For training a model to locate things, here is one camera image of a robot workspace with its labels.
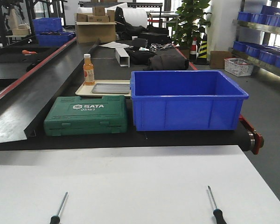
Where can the green potted plant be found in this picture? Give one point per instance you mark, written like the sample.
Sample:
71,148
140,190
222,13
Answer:
190,22

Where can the black bag on table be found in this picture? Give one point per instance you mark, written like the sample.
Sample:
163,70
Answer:
167,62

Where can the black-handled screwdriver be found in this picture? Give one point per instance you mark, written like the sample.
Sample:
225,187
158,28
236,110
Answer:
218,214
55,219

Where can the beige plastic tray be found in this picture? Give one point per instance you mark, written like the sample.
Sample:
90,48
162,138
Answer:
86,90

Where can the orange juice bottle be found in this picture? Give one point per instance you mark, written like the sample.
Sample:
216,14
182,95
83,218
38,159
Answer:
88,69

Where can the brown cardboard box on floor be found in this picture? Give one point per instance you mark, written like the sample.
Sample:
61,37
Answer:
217,59

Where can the red white traffic cone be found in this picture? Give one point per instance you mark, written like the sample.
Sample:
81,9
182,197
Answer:
193,50

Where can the white plastic basket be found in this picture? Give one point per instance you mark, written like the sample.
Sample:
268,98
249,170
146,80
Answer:
238,67

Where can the grey metal tray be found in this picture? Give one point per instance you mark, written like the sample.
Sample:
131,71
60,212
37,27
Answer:
111,88

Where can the red conveyor end bracket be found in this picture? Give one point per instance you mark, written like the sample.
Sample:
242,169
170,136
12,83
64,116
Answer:
256,139

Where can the blue crate on left table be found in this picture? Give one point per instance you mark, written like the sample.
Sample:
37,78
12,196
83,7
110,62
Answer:
49,32

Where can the yellow black traffic cone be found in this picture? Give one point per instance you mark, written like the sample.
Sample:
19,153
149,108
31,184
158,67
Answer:
202,56

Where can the steel shelf rack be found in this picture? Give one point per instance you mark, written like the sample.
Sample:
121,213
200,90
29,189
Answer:
266,31

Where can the green SATA tool case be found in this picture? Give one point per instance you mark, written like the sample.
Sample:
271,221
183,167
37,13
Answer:
78,116

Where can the large cardboard box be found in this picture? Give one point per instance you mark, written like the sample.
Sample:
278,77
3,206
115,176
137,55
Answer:
92,31

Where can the large blue plastic bin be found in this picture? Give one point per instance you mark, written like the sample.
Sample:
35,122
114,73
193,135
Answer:
171,100

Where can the white square tube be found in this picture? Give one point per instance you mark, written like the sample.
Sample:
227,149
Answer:
122,57

